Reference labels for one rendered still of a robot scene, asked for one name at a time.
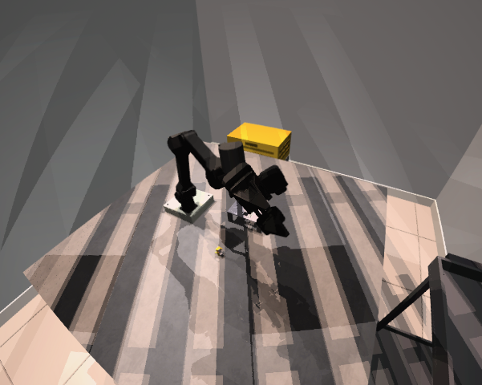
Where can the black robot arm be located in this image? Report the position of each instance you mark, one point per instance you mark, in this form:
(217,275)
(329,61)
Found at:
(272,180)

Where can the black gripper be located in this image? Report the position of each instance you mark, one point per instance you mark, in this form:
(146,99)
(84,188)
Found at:
(243,184)

